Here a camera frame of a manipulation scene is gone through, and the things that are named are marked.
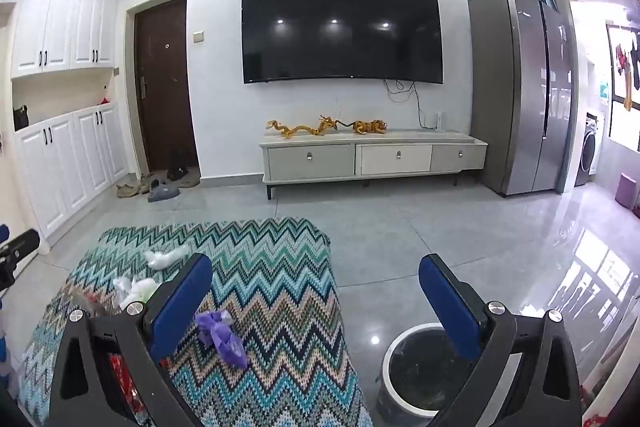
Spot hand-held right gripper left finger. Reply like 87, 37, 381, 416
49, 253, 221, 427

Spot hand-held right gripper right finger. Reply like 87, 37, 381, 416
418, 253, 583, 427

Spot purple plastic bag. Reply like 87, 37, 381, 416
195, 311, 248, 370

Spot green white plastic bag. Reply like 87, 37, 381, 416
112, 276, 158, 310

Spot white tissue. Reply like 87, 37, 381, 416
144, 247, 192, 270

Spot white round waste bin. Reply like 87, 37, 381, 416
376, 322, 475, 420

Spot red snack packet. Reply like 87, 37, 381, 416
107, 352, 146, 415

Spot white floor cabinet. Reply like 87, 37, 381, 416
12, 102, 131, 240

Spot zigzag knitted blanket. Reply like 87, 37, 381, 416
20, 217, 373, 427

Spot grey slipper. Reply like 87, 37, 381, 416
148, 179, 180, 204

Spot pair of black shoes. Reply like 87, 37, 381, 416
167, 149, 190, 181

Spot white grey television cabinet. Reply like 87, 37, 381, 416
258, 128, 488, 200

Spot golden tiger figurine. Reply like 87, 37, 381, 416
350, 119, 388, 135

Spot grey washing machine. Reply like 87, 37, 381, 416
574, 112, 606, 188

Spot golden dragon figurine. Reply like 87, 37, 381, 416
266, 114, 351, 140

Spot dark brown entrance door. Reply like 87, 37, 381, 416
134, 0, 201, 172

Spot purple stool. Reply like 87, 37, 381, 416
619, 173, 640, 208

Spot grey double-door refrigerator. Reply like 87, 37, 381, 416
467, 0, 581, 198

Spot balcony window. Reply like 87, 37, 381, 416
605, 24, 640, 112

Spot black television cables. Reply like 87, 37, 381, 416
384, 79, 436, 130

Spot white wall cabinet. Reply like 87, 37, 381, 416
11, 0, 120, 80

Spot black wall television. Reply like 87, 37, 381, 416
242, 0, 445, 85

